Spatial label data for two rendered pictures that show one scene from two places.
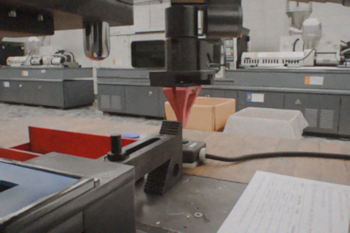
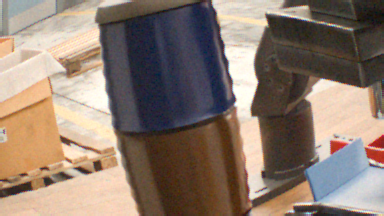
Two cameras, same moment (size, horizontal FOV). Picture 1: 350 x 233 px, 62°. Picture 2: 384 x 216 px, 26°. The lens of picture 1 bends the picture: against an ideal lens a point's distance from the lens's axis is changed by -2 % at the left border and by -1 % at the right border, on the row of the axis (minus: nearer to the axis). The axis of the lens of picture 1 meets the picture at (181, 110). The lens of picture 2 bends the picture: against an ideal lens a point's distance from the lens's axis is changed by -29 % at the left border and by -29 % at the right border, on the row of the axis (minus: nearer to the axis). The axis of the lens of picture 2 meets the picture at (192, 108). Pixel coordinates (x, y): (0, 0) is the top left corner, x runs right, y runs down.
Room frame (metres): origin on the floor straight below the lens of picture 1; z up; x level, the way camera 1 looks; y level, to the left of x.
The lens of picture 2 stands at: (-0.37, -0.10, 1.23)
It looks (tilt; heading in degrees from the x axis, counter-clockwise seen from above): 13 degrees down; 37
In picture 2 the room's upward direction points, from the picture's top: 11 degrees counter-clockwise
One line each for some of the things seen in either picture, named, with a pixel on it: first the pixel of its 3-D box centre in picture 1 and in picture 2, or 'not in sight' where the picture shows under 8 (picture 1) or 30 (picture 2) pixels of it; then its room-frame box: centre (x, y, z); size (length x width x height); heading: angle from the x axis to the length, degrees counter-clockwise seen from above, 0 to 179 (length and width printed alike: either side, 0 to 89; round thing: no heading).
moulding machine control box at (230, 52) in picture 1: (231, 50); not in sight; (4.68, -0.78, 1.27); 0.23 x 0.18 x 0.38; 152
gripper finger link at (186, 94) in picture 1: (176, 100); not in sight; (0.52, 0.01, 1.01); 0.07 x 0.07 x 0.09; 66
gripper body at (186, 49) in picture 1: (182, 60); not in sight; (0.51, 0.00, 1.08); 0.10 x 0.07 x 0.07; 66
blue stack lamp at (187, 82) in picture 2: not in sight; (160, 55); (-0.12, 0.09, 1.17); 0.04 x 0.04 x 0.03
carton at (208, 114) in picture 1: (199, 130); not in sight; (2.73, -0.17, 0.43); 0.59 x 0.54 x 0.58; 152
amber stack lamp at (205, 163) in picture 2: not in sight; (184, 169); (-0.12, 0.09, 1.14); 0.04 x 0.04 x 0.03
